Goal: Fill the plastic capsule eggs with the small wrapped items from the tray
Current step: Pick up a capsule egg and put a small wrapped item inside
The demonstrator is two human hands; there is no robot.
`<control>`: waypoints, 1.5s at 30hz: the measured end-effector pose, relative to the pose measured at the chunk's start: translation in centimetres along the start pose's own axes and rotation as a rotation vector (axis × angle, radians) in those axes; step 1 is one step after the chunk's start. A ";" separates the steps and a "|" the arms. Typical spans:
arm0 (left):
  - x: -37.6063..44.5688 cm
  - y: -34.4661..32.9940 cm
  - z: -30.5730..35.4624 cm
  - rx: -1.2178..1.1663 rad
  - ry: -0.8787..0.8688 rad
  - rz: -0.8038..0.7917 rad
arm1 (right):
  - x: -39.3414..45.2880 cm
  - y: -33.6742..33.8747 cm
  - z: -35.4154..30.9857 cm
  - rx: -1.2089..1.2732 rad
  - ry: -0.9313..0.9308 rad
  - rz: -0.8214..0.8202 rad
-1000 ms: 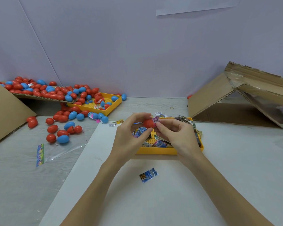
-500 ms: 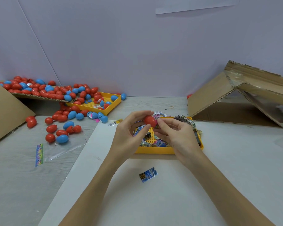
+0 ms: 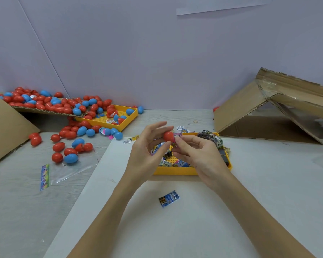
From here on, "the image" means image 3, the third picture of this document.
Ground yellow plastic tray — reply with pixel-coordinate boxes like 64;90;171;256
153;132;232;176

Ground yellow tray under eggs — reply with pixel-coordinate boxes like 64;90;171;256
75;105;139;132

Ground brown cardboard sheet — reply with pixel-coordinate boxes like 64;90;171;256
13;106;76;119

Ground white paper sign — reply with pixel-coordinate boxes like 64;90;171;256
176;0;272;16

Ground torn flattened cardboard box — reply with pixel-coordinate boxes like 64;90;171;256
212;67;323;144

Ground person's left hand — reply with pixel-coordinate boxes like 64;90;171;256
120;121;175;187

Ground tall brown cardboard box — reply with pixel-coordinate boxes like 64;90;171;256
0;89;41;167

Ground blue packet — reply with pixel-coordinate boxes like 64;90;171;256
158;190;181;208

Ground person's left forearm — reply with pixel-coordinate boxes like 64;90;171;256
69;177;143;258

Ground single red plastic egg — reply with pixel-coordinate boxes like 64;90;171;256
163;130;176;144

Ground pile of plastic eggs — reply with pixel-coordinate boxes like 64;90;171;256
0;86;144;165

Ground person's right forearm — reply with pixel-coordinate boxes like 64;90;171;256
212;177;315;258

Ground clear bag with coloured label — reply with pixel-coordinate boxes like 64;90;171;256
40;153;100;190

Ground person's right hand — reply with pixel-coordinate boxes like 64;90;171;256
172;134;233;192

